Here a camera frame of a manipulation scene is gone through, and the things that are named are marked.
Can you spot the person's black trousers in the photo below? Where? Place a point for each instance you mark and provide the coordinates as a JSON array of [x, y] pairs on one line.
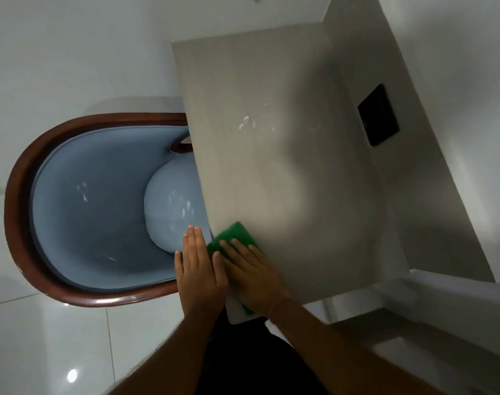
[[254, 362]]

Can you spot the person's right hand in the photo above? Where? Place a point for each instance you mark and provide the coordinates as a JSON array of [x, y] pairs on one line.
[[256, 283]]

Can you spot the round light blue cushion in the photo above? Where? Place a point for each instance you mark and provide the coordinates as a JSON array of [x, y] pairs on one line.
[[172, 205]]

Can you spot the black wall socket panel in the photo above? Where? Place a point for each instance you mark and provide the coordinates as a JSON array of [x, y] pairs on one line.
[[378, 115]]

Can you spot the white cloth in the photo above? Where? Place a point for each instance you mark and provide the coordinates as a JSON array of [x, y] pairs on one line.
[[235, 312]]

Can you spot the person's left thumb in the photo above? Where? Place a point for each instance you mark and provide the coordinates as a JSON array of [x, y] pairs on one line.
[[219, 267]]

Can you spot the person's left forearm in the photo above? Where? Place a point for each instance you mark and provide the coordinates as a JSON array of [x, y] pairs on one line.
[[167, 357]]

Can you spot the person's left little finger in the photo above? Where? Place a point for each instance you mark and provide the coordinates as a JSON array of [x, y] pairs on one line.
[[179, 265]]

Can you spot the white ledge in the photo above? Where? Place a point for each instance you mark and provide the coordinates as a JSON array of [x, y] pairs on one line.
[[447, 316]]

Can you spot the person's left hand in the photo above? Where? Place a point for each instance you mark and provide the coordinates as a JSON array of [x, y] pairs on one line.
[[200, 283]]

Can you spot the green cleaning cloth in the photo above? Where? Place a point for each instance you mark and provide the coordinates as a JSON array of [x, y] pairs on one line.
[[233, 232]]

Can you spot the person's right forearm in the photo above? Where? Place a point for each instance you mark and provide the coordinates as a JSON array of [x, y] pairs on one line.
[[340, 357]]

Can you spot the brown wooden blue upholstered chair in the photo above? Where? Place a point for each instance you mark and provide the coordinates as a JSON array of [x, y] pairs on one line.
[[89, 209]]

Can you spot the person's right middle finger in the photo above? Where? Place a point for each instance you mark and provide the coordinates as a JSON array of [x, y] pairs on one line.
[[244, 251]]

